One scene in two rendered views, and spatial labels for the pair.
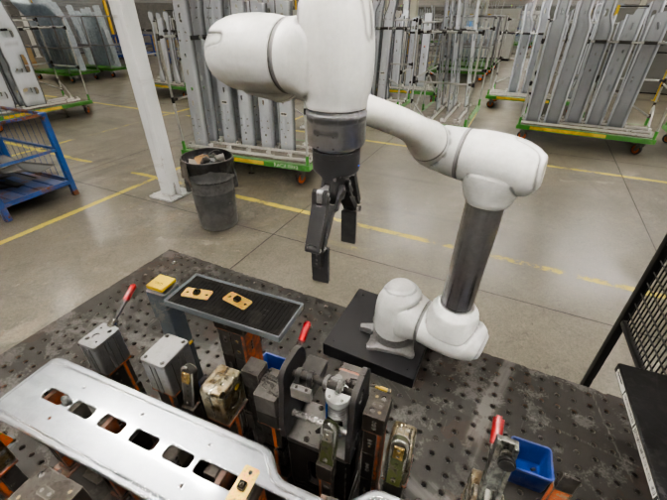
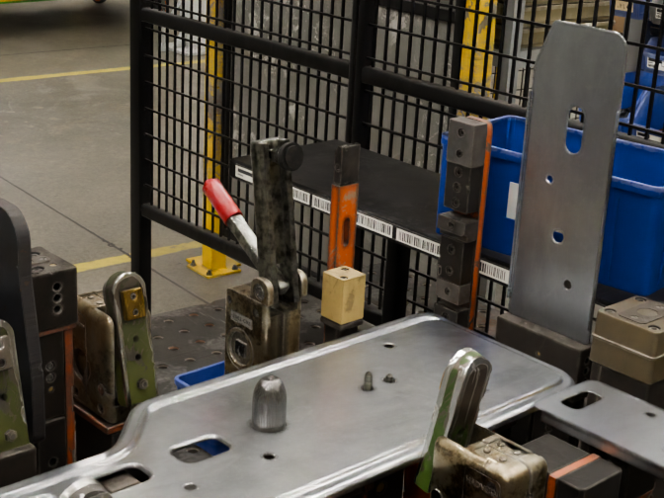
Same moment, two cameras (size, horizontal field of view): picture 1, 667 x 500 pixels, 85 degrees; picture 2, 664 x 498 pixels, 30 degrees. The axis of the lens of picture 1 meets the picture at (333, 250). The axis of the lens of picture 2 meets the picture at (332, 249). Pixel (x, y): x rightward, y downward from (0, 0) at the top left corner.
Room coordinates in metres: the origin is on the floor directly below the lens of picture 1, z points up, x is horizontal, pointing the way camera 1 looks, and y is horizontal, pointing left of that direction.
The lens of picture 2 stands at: (-0.23, 0.78, 1.54)
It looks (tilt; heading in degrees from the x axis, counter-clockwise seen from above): 20 degrees down; 295
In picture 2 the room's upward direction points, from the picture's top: 3 degrees clockwise
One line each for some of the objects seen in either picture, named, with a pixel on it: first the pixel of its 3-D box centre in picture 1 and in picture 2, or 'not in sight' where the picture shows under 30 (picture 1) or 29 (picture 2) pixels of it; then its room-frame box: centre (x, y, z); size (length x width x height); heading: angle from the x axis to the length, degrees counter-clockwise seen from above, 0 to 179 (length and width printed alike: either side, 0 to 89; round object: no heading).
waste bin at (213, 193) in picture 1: (212, 190); not in sight; (3.34, 1.19, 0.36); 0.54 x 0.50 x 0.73; 154
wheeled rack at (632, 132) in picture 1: (596, 84); not in sight; (6.24, -4.14, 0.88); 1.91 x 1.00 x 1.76; 61
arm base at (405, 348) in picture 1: (388, 330); not in sight; (1.03, -0.22, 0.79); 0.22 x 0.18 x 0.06; 75
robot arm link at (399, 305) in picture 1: (399, 307); not in sight; (1.01, -0.25, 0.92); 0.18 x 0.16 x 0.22; 56
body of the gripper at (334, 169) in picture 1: (335, 174); not in sight; (0.56, 0.00, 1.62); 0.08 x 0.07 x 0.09; 158
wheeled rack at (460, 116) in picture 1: (453, 76); not in sight; (7.11, -2.12, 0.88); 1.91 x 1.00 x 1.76; 155
